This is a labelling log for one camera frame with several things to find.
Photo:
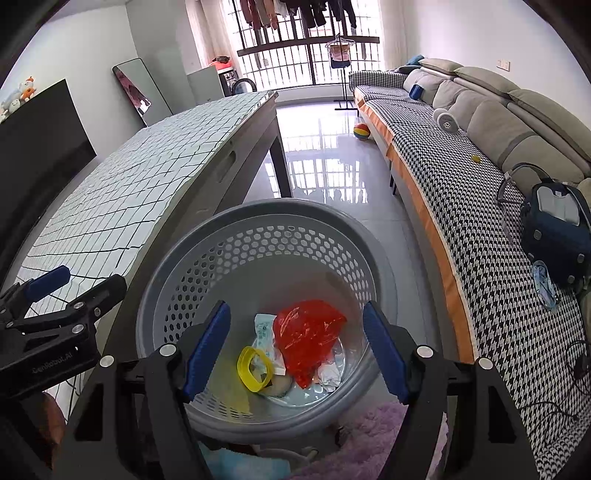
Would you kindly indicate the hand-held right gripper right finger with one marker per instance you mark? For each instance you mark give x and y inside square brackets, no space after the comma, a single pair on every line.
[385,355]

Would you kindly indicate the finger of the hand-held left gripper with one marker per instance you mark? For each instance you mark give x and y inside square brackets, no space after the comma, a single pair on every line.
[101,290]
[46,281]

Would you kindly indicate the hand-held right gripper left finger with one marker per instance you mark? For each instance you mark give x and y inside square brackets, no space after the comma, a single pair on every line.
[210,350]

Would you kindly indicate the yellow plastic lid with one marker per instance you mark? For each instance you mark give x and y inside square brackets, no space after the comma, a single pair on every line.
[244,369]

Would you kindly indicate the white blue wipe packet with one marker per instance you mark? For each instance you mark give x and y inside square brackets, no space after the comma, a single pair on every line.
[265,330]

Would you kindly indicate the silver foil wrapper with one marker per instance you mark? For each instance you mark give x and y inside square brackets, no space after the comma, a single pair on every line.
[330,376]

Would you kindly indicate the beige round sponge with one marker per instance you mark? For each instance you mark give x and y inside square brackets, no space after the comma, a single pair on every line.
[279,388]

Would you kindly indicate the red plastic bag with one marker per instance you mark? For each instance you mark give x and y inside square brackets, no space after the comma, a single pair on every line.
[304,337]

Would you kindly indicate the grey perforated plastic basket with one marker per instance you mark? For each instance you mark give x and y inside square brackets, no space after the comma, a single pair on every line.
[258,240]

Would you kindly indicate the person's left hand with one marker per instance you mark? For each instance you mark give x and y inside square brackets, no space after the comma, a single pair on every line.
[53,424]

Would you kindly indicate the pink fluffy rug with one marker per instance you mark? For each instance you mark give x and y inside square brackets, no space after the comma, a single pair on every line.
[369,434]

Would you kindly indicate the light blue cloth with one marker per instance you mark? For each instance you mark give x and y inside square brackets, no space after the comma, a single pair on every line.
[240,466]

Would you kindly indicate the white checked tablecloth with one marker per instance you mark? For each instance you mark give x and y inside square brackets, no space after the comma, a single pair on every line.
[152,175]

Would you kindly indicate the black television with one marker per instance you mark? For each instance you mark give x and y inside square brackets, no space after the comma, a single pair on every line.
[41,138]

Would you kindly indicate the clear plastic packet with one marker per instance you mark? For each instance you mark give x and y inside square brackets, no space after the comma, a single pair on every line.
[545,286]

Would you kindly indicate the row of plush toys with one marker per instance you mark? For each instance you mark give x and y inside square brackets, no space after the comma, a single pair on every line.
[27,90]

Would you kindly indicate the dark table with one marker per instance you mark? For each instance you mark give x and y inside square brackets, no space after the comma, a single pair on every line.
[277,161]

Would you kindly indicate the standing mirror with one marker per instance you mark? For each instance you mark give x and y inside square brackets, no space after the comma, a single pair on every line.
[147,87]

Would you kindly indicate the dark blue bag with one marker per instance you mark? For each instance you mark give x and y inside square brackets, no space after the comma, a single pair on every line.
[554,230]

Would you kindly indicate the colourful ball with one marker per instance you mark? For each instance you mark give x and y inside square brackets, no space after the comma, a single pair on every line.
[361,130]

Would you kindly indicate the white cabinet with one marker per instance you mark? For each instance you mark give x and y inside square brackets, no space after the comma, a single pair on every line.
[205,85]

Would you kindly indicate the white round device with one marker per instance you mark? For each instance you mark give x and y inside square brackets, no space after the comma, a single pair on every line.
[445,121]

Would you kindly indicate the grey sofa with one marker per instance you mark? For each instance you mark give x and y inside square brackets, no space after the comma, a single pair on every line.
[489,120]

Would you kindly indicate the red item on cabinet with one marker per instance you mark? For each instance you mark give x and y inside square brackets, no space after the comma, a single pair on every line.
[220,61]

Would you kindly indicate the window grille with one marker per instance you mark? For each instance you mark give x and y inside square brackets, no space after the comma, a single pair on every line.
[286,60]

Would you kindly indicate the blue pillow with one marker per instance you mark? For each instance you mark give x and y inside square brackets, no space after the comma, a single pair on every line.
[413,60]

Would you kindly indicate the black stand with hanging clothes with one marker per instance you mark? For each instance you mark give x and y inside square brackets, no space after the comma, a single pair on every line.
[339,53]

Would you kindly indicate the row of hanging clothes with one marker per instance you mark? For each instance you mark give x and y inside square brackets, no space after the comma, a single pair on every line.
[314,11]

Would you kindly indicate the wall socket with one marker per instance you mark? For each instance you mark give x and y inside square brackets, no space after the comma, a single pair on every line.
[503,64]

